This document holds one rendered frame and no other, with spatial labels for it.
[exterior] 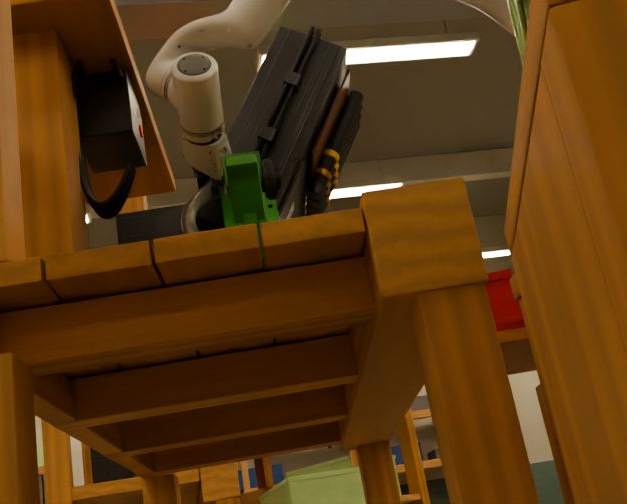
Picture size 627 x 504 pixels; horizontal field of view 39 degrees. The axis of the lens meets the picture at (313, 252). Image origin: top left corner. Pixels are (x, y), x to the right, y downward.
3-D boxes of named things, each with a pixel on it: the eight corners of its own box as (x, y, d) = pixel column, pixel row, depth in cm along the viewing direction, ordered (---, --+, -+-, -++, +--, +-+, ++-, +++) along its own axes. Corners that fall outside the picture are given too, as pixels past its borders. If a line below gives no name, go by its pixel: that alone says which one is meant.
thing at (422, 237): (388, 444, 252) (378, 393, 257) (490, 280, 111) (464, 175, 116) (340, 452, 251) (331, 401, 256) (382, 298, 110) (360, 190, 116)
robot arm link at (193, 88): (167, 120, 168) (203, 139, 165) (157, 65, 158) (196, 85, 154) (196, 96, 172) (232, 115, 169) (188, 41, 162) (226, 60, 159)
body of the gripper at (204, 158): (235, 127, 170) (239, 167, 179) (195, 106, 174) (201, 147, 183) (209, 148, 166) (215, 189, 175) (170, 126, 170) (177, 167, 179)
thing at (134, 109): (149, 166, 197) (142, 108, 202) (135, 130, 181) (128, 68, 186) (93, 174, 196) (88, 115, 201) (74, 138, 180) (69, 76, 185)
